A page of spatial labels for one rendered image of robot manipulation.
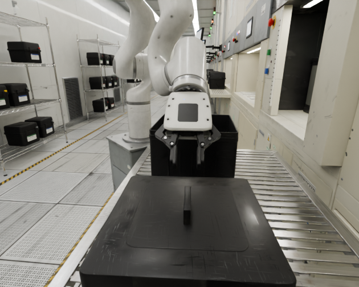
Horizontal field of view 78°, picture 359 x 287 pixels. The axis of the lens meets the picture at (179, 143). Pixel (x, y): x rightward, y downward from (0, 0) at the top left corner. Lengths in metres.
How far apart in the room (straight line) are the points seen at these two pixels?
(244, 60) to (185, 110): 2.38
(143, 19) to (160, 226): 0.77
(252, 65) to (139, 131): 1.96
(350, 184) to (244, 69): 2.28
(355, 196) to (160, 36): 0.62
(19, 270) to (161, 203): 1.39
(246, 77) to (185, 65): 2.31
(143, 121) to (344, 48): 0.83
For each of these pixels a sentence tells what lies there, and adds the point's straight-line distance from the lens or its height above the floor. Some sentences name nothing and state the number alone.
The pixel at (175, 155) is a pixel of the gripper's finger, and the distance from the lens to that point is 0.44.
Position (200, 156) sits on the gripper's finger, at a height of 0.95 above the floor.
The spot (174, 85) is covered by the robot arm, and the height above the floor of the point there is 1.08.
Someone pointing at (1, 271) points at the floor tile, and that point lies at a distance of 1.81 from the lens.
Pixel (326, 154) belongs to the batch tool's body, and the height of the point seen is 0.90.
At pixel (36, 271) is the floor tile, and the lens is 1.70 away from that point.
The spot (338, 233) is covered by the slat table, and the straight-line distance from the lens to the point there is 0.65.
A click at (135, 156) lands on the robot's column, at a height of 0.72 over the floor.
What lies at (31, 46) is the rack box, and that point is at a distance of 3.69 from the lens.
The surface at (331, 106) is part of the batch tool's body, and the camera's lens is 0.67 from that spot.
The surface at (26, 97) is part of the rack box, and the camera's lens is 3.49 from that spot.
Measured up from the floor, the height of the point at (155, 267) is 0.86.
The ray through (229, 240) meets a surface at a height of 0.86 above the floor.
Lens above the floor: 1.11
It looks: 19 degrees down
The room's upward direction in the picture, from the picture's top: straight up
